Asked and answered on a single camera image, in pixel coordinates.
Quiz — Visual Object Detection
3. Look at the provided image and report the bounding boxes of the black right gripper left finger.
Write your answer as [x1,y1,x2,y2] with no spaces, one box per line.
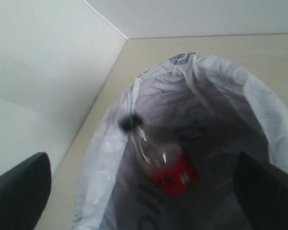
[0,152,51,230]

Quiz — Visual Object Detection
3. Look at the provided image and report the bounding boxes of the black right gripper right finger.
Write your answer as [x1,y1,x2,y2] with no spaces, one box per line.
[233,152,288,230]

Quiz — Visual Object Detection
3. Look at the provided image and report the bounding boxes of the red label black-cap bottle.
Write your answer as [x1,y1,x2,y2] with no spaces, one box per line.
[118,114,199,196]

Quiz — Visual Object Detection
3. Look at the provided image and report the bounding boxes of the white plastic bin liner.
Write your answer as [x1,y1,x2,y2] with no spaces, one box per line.
[72,53,288,230]

